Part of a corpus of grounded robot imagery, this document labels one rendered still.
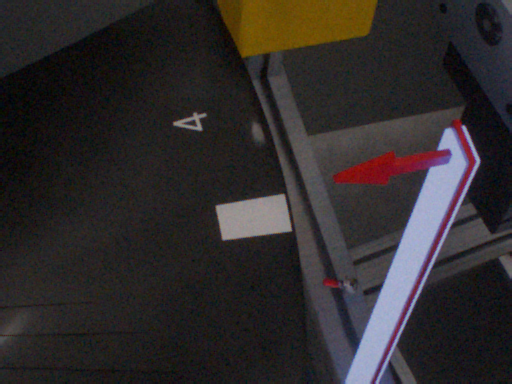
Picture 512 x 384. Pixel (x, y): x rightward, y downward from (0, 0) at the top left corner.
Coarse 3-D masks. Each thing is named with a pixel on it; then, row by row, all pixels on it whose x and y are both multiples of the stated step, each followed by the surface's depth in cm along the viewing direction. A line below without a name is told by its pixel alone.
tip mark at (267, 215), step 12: (228, 204) 53; (240, 204) 53; (252, 204) 53; (264, 204) 53; (276, 204) 54; (228, 216) 53; (240, 216) 53; (252, 216) 53; (264, 216) 53; (276, 216) 53; (288, 216) 54; (228, 228) 53; (240, 228) 53; (252, 228) 53; (264, 228) 53; (276, 228) 53; (288, 228) 53
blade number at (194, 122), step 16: (208, 96) 54; (160, 112) 54; (176, 112) 54; (192, 112) 54; (208, 112) 54; (176, 128) 54; (192, 128) 54; (208, 128) 54; (176, 144) 53; (192, 144) 54
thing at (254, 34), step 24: (240, 0) 78; (264, 0) 78; (288, 0) 79; (312, 0) 79; (336, 0) 80; (360, 0) 81; (240, 24) 80; (264, 24) 80; (288, 24) 81; (312, 24) 82; (336, 24) 82; (360, 24) 83; (240, 48) 82; (264, 48) 83; (288, 48) 83
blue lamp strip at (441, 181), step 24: (456, 144) 56; (432, 168) 59; (456, 168) 56; (432, 192) 60; (432, 216) 60; (408, 240) 65; (432, 240) 62; (408, 264) 66; (384, 288) 71; (408, 288) 67; (384, 312) 72; (384, 336) 73; (360, 360) 79
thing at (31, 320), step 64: (192, 0) 55; (64, 64) 55; (128, 64) 55; (192, 64) 55; (0, 128) 53; (64, 128) 53; (128, 128) 54; (256, 128) 54; (0, 192) 52; (64, 192) 52; (128, 192) 53; (192, 192) 53; (256, 192) 53; (0, 256) 51; (64, 256) 51; (128, 256) 52; (192, 256) 52; (256, 256) 53; (0, 320) 50; (64, 320) 50; (128, 320) 51; (192, 320) 52; (256, 320) 52
